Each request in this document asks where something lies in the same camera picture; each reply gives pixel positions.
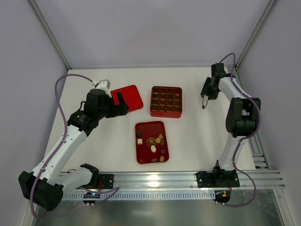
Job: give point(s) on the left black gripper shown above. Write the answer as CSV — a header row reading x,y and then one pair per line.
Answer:
x,y
115,107

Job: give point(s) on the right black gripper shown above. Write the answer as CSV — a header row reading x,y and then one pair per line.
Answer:
x,y
209,92

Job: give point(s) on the red tin lid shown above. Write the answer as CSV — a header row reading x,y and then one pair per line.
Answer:
x,y
131,97

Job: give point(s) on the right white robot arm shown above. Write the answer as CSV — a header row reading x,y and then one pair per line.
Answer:
x,y
242,122

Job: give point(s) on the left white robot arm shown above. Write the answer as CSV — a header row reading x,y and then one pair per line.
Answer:
x,y
43,185

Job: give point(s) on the white square chocolate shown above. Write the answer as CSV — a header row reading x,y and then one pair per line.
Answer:
x,y
140,141

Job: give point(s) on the red chocolate box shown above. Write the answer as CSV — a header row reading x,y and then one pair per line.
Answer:
x,y
166,102

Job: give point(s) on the white oval chocolate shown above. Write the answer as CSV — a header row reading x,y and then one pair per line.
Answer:
x,y
153,149

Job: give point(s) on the red lacquer tray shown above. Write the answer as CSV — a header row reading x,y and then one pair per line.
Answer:
x,y
150,131

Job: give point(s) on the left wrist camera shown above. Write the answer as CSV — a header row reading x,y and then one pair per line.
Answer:
x,y
103,84

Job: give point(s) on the white slotted cable duct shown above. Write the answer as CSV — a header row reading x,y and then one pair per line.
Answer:
x,y
151,195

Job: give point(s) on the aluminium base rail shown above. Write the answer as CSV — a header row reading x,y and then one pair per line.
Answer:
x,y
189,179

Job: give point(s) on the right aluminium frame post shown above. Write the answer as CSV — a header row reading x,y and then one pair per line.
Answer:
x,y
268,10

